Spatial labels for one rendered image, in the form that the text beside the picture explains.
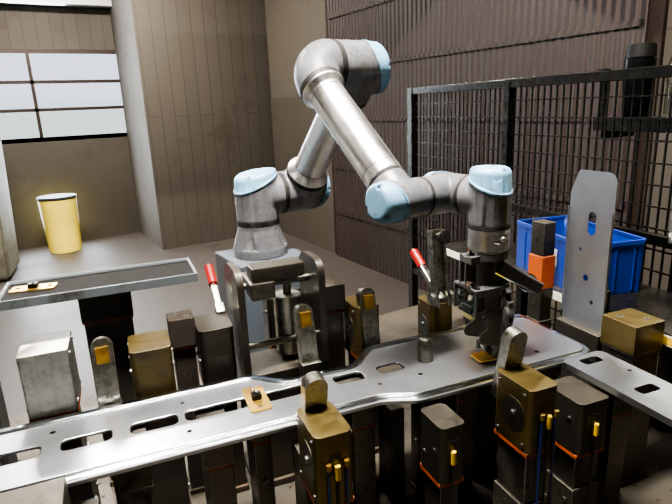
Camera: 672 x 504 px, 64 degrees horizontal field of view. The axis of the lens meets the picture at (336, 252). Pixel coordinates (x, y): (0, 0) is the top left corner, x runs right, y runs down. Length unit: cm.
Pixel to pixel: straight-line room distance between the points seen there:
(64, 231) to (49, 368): 575
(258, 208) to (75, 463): 78
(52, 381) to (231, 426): 32
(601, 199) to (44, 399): 111
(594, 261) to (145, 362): 92
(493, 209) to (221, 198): 564
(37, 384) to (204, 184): 545
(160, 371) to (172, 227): 535
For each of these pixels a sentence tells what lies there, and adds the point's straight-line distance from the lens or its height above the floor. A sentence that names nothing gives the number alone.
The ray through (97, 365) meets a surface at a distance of 107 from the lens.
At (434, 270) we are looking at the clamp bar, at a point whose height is 113.
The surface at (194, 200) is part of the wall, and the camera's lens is 639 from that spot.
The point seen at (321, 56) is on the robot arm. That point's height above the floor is 159.
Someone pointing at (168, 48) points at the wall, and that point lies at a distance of 632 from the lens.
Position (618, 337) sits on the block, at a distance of 122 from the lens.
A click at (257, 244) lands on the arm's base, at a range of 145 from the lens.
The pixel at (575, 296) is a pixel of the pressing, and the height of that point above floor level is 106.
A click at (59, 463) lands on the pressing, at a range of 95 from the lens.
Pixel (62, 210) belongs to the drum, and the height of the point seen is 49.
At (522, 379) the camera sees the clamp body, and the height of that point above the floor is 105.
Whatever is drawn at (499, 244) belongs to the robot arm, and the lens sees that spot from 100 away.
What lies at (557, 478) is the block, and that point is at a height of 80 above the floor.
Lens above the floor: 149
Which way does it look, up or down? 15 degrees down
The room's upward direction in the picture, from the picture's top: 2 degrees counter-clockwise
